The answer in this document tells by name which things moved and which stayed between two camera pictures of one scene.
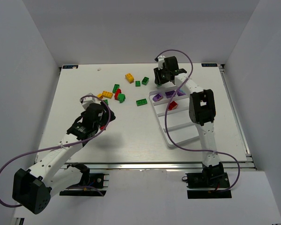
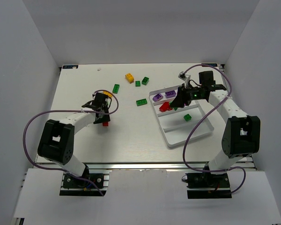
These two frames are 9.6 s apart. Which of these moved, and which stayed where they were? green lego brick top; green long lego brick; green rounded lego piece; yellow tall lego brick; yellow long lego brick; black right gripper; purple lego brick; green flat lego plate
Moved: green rounded lego piece; black right gripper
Stayed: green lego brick top; green long lego brick; purple lego brick; yellow long lego brick; yellow tall lego brick; green flat lego plate
